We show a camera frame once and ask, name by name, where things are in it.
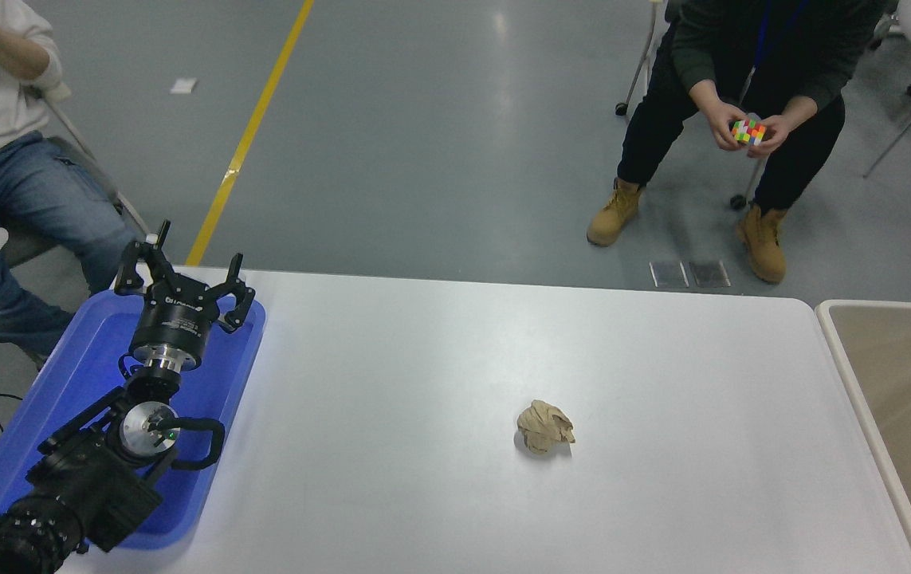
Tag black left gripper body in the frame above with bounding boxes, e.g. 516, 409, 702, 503
129, 290, 221, 360

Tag person's left hand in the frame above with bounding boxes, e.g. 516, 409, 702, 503
747, 113, 793, 159

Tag large pale bin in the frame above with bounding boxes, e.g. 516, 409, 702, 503
814, 299, 911, 574

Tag blue lanyard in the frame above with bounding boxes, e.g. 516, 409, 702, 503
752, 0, 811, 77

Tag blue plastic tray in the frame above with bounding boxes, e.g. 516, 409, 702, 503
0, 287, 267, 551

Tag metal floor plate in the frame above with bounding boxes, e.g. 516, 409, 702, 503
650, 261, 689, 289
689, 259, 732, 289

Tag grey chair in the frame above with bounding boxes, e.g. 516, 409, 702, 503
1, 80, 153, 269

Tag colourful puzzle cube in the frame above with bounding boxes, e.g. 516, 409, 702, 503
730, 117, 768, 147

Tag person's right hand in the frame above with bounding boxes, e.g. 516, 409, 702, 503
701, 101, 746, 153

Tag crumpled tan paper ball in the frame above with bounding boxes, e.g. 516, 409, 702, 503
516, 399, 576, 456

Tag tan work boot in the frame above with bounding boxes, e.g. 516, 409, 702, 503
735, 203, 788, 285
586, 178, 646, 247

